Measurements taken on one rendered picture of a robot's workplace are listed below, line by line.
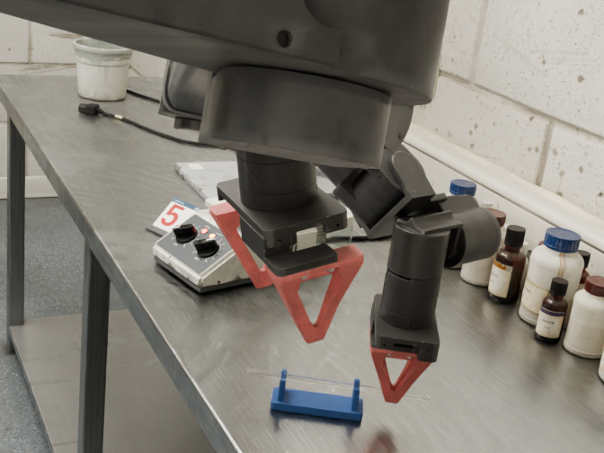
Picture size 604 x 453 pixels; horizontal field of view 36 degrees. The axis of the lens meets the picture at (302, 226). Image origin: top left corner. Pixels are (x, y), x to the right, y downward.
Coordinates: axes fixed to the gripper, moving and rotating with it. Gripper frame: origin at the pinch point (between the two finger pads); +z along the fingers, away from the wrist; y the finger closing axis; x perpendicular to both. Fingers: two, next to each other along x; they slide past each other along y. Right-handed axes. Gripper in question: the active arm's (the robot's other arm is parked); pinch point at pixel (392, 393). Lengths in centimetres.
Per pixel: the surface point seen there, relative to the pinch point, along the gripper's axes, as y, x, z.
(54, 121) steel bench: 100, 68, 4
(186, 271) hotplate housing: 26.5, 27.2, 1.1
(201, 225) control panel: 34.6, 26.7, -2.8
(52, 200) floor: 250, 115, 79
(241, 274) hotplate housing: 28.4, 19.9, 1.2
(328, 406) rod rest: -1.1, 6.6, 2.1
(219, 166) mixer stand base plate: 80, 30, 2
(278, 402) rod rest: -1.6, 12.1, 2.1
